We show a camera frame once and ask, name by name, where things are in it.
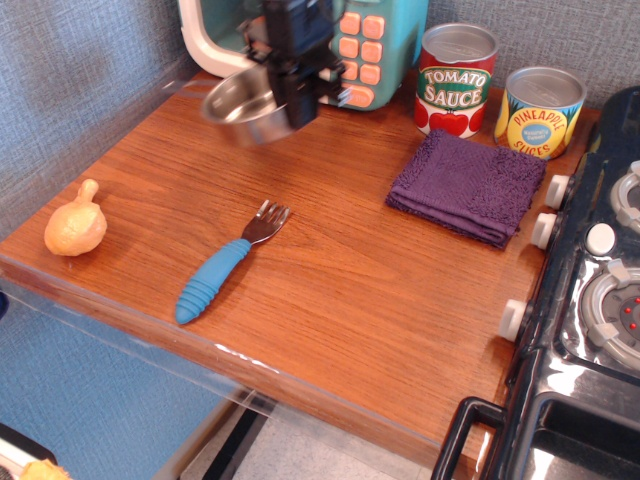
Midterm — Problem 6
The orange object bottom left corner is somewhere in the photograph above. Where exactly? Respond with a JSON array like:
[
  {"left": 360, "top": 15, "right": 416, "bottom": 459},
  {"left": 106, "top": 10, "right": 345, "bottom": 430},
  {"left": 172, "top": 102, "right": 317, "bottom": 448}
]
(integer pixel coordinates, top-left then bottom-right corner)
[{"left": 1, "top": 460, "right": 71, "bottom": 480}]

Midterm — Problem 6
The white stove knob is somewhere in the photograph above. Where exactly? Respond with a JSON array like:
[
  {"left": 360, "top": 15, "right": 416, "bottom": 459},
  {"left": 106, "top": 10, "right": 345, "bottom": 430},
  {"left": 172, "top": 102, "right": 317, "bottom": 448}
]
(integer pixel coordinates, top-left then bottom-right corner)
[
  {"left": 530, "top": 213, "right": 557, "bottom": 250},
  {"left": 545, "top": 175, "right": 571, "bottom": 210},
  {"left": 498, "top": 299, "right": 527, "bottom": 342}
]

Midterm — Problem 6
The folded purple cloth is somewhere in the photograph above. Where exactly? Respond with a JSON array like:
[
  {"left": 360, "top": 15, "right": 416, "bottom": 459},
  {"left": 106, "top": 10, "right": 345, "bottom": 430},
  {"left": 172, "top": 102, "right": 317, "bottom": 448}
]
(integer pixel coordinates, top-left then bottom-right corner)
[{"left": 386, "top": 130, "right": 546, "bottom": 249}]

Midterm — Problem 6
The white stove knob middle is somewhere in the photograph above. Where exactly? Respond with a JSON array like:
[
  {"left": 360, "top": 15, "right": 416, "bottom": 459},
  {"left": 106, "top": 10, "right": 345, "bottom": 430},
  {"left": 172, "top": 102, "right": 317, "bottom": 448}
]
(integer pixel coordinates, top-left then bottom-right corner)
[{"left": 530, "top": 213, "right": 557, "bottom": 250}]

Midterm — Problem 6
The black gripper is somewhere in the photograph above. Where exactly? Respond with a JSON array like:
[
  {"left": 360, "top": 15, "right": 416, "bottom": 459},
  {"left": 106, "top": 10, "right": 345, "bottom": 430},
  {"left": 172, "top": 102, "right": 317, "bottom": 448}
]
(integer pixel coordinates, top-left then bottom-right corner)
[{"left": 239, "top": 9, "right": 351, "bottom": 129}]

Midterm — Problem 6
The tomato sauce can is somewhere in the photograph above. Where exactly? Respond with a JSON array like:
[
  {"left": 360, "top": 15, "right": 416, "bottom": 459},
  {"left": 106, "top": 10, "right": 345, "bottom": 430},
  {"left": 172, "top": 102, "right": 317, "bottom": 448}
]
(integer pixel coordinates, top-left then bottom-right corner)
[{"left": 414, "top": 23, "right": 498, "bottom": 138}]

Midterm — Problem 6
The silver pot with wire handle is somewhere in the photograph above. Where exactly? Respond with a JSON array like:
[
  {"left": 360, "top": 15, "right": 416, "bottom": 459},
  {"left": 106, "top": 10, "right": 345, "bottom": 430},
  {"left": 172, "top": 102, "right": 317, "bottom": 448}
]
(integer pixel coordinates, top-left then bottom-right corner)
[{"left": 162, "top": 64, "right": 301, "bottom": 148}]

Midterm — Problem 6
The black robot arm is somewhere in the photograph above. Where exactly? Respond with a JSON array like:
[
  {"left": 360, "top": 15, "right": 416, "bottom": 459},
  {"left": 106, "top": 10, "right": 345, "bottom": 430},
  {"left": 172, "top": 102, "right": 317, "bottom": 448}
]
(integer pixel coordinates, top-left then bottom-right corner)
[{"left": 242, "top": 1, "right": 350, "bottom": 130}]

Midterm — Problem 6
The orange toy chicken drumstick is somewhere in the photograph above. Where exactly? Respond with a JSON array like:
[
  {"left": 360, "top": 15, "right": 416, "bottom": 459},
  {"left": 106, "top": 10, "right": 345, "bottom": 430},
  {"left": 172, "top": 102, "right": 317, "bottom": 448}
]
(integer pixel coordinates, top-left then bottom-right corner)
[{"left": 44, "top": 179, "right": 107, "bottom": 257}]

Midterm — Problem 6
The teal toy microwave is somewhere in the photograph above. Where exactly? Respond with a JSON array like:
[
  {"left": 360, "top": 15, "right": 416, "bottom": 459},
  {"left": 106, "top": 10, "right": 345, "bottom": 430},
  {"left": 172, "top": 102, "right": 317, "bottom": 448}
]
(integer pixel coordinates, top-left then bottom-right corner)
[{"left": 177, "top": 0, "right": 429, "bottom": 111}]

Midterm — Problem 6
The white stove knob upper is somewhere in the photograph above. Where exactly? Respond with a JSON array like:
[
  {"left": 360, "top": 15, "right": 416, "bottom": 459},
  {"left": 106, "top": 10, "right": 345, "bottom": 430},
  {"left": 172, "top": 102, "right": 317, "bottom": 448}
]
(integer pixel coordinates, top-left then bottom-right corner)
[{"left": 545, "top": 175, "right": 571, "bottom": 210}]

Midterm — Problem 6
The blue handled metal fork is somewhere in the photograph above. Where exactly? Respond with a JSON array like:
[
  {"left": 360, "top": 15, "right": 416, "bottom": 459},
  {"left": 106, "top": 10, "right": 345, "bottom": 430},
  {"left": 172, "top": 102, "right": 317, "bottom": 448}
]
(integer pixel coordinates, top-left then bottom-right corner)
[{"left": 175, "top": 200, "right": 290, "bottom": 325}]

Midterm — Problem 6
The white stove knob lower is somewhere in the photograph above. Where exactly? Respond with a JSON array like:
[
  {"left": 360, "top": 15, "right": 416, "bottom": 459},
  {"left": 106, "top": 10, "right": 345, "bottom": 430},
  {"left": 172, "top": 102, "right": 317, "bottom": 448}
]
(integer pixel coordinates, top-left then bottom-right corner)
[{"left": 498, "top": 299, "right": 527, "bottom": 342}]

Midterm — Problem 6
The pineapple slices can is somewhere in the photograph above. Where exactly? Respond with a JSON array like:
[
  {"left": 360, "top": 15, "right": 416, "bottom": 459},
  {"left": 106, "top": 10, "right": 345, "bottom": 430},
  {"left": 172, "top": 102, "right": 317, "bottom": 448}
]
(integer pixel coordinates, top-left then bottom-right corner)
[{"left": 494, "top": 66, "right": 587, "bottom": 160}]

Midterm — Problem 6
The black toy stove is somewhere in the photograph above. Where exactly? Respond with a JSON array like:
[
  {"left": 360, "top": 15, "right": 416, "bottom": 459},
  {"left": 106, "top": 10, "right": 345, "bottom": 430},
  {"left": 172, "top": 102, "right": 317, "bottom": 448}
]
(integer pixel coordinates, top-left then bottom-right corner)
[{"left": 432, "top": 87, "right": 639, "bottom": 479}]

